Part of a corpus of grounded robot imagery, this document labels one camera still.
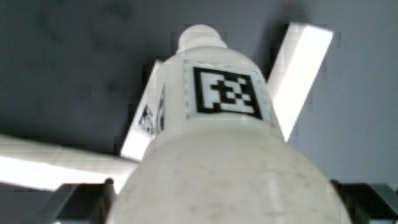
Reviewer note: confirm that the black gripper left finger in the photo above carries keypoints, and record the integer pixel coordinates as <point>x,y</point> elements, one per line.
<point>79,205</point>

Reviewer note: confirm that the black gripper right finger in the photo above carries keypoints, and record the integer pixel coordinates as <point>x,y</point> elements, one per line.
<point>370,200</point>

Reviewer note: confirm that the white light bulb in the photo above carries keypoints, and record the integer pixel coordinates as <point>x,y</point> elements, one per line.
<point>226,177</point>

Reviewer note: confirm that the white lamp base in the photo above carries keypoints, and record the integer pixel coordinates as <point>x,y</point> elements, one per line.
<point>143,127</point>

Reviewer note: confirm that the white L-shaped fence wall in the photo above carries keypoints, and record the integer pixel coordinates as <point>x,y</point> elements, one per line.
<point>217,90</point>

